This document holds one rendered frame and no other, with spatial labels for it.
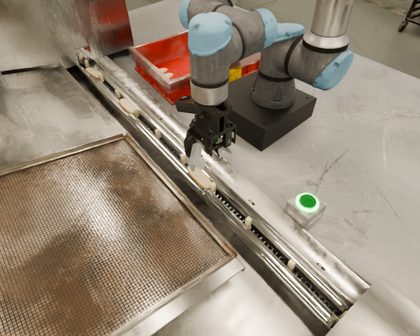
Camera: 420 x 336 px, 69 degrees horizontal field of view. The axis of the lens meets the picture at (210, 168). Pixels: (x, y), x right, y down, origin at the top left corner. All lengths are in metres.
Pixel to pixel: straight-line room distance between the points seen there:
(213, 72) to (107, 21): 0.89
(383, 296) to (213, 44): 0.55
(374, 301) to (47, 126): 0.93
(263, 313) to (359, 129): 0.71
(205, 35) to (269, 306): 0.55
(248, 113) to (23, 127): 0.67
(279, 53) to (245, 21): 0.34
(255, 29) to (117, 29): 0.90
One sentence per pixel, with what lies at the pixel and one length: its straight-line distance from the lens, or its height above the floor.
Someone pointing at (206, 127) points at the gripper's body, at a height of 1.08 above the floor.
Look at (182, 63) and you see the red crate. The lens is 1.42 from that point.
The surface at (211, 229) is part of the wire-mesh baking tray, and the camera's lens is 0.72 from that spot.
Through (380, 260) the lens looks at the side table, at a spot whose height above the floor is 0.82.
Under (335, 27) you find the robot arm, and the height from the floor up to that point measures 1.19.
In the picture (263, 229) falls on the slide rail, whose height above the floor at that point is 0.85.
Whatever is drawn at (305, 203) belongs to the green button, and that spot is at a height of 0.91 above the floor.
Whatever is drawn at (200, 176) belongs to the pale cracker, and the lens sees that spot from 0.85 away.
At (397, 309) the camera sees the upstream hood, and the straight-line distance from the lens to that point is 0.70.
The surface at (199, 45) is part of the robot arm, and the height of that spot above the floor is 1.26.
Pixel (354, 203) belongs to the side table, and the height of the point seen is 0.82.
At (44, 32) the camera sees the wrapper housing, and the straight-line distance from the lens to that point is 1.35.
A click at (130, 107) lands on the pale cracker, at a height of 0.86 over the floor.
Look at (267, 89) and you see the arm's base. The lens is 1.01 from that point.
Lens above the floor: 1.50
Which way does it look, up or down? 48 degrees down
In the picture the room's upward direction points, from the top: straight up
